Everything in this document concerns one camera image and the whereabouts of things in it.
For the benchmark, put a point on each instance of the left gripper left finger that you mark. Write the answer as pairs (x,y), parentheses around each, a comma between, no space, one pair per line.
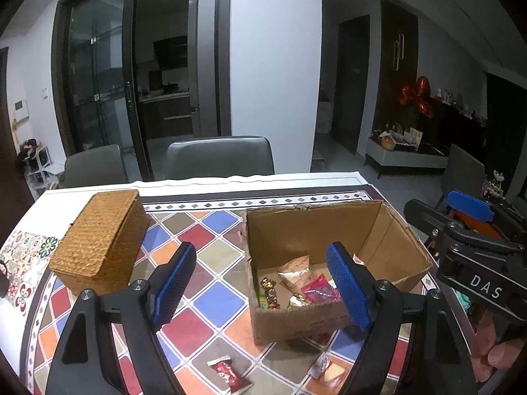
(85,360)

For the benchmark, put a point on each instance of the orange clear snack packet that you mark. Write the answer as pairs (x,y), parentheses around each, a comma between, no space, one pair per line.
(328,373)

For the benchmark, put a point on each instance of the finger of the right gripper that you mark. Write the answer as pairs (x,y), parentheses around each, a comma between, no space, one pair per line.
(472,207)
(428,220)

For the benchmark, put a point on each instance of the gold snack packet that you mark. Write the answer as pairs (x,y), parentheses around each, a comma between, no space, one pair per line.
(296,273)

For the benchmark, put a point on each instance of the glass sliding door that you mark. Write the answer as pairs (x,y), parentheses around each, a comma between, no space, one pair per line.
(94,79)

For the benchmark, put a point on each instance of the grey chair left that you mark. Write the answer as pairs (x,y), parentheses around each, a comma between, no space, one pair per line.
(102,166)

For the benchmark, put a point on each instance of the black mug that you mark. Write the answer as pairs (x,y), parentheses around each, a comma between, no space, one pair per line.
(4,280)

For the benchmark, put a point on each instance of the grey chair middle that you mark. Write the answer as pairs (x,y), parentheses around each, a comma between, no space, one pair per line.
(219,157)

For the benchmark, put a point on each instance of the grey chair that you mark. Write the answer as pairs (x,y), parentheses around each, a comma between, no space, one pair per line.
(219,157)
(102,166)
(463,173)

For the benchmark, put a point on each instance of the right hand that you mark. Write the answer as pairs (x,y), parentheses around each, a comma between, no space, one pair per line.
(488,354)

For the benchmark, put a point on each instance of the white shelf with toys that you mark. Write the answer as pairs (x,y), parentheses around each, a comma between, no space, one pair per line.
(33,162)

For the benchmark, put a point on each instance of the red wooden chair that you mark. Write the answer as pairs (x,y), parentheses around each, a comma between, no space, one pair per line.
(470,223)

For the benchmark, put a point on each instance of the open cardboard box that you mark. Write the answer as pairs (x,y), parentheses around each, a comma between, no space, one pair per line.
(371,232)

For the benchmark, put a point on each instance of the grey chair right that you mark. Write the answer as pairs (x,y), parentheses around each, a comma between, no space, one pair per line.
(463,173)

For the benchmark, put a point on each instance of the red foil balloon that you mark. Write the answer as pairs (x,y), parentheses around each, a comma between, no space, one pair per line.
(417,96)

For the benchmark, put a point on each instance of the white low tv bench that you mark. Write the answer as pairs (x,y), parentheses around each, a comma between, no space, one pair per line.
(395,162)

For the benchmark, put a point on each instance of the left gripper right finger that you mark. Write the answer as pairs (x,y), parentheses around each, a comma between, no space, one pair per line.
(437,359)

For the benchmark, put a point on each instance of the woven wicker lidded box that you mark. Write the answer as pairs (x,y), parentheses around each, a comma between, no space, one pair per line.
(100,248)

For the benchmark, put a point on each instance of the red wrapped snack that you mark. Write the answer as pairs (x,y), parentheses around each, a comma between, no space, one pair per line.
(235,382)

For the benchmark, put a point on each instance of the red striped foil candy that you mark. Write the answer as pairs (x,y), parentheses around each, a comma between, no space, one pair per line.
(268,298)

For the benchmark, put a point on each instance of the pink snack packet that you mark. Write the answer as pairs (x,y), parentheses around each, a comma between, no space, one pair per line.
(320,291)

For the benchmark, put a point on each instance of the silver refrigerator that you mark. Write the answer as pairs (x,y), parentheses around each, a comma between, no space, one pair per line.
(201,67)

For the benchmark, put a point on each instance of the colourful diamond pattern tablecloth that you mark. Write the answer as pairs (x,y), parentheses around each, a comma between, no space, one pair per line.
(212,319)

